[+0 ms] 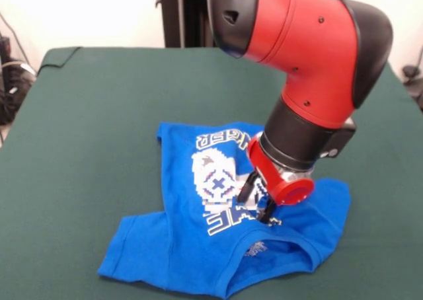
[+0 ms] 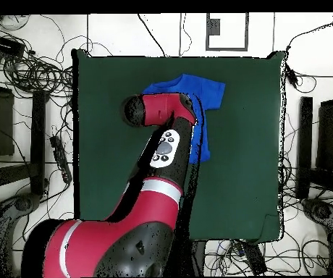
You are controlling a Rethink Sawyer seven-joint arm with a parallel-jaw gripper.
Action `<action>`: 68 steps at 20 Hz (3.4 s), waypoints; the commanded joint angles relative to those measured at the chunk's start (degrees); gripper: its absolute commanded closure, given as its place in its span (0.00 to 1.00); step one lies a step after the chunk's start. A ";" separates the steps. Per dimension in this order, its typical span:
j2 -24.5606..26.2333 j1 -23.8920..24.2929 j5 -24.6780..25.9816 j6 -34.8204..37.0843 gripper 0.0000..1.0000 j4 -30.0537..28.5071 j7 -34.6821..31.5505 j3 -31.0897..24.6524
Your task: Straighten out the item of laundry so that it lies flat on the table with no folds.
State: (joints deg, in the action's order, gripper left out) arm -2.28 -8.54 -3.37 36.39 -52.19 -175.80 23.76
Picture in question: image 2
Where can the dark green table cloth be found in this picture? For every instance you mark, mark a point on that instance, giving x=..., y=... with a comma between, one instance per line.
x=241, y=159

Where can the blue printed t-shirt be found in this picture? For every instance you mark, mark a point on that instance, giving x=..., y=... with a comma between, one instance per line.
x=207, y=92

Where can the black power adapter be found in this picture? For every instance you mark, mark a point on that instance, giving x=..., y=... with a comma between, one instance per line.
x=292, y=76

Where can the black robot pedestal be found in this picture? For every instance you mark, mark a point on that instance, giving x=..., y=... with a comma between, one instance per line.
x=198, y=257

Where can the grey wheeled base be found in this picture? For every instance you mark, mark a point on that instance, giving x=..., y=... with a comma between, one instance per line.
x=24, y=202
x=321, y=211

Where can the black power strip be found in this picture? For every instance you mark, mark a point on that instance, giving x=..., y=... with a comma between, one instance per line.
x=254, y=259
x=60, y=157

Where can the grey square frame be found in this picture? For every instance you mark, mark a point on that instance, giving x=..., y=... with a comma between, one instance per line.
x=212, y=27

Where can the black frame stand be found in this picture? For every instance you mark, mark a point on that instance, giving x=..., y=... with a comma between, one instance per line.
x=305, y=144
x=38, y=130

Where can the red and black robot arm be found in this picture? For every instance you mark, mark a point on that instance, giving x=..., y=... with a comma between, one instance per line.
x=143, y=217

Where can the black electronics box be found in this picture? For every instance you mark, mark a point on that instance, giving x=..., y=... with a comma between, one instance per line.
x=5, y=45

